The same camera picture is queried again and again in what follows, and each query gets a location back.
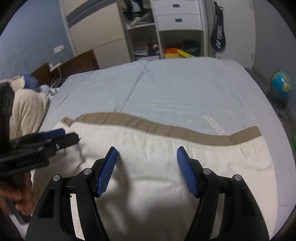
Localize white wall socket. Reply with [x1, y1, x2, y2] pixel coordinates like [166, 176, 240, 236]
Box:
[53, 45, 65, 54]

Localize white room door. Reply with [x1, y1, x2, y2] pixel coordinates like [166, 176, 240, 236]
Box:
[216, 0, 256, 69]

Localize white drawer cabinet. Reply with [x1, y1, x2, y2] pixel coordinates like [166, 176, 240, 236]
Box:
[151, 1, 204, 31]

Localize green shopping bag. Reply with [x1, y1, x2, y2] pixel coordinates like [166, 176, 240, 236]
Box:
[292, 136, 296, 151]

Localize blue world globe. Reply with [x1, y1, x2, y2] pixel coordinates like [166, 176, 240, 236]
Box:
[270, 70, 292, 101]

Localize orange yellow toy blocks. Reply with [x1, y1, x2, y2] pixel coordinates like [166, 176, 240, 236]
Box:
[165, 48, 194, 59]

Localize black Yonex racket bag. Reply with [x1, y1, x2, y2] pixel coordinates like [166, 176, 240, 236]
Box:
[211, 1, 226, 52]

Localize open wardrobe shelf unit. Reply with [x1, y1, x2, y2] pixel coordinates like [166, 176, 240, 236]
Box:
[117, 1, 212, 61]

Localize brown wooden headboard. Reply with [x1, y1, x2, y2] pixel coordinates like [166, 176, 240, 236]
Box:
[31, 50, 99, 86]

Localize light blue bed sheet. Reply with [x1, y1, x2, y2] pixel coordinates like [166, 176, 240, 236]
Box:
[40, 57, 295, 237]

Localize cream knitted blanket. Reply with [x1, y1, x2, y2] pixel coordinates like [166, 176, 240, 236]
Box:
[1, 76, 49, 140]

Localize white garment with brown hem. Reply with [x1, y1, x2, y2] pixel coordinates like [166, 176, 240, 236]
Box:
[32, 113, 278, 240]

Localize white charging cable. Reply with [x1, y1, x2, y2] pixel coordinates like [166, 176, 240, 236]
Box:
[48, 63, 64, 90]

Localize person left hand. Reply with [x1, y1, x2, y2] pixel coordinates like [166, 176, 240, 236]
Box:
[1, 172, 35, 215]

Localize beige wardrobe sliding door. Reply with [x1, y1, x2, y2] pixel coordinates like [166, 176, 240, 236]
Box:
[59, 1, 132, 69]

